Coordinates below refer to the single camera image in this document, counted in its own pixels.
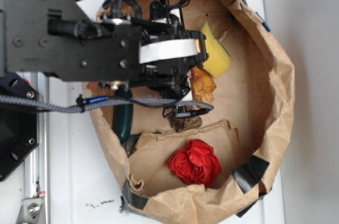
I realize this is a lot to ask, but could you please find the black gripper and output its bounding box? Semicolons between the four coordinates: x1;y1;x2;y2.
48;11;209;91

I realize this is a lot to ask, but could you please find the yellow green sponge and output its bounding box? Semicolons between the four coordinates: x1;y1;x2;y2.
200;21;231;77

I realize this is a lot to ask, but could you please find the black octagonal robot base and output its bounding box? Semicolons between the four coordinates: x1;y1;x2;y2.
1;73;39;182

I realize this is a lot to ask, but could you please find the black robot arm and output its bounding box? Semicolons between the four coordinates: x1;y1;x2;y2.
1;0;208;90

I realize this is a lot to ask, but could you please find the dark green oblong object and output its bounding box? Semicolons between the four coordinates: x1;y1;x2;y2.
112;87;134;145

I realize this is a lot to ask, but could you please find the brown grey rock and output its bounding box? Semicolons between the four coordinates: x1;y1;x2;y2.
168;113;202;133

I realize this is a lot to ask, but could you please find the brown paper bag bin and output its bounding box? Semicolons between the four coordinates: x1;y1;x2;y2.
90;0;295;223

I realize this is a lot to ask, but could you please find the red crumpled paper ball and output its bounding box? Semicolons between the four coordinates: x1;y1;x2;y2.
167;139;222;187

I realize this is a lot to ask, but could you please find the grey braided cable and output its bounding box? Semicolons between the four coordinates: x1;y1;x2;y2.
0;94;214;119

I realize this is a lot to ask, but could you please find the aluminium rail with bracket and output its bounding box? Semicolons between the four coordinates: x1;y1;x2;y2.
17;72;51;223

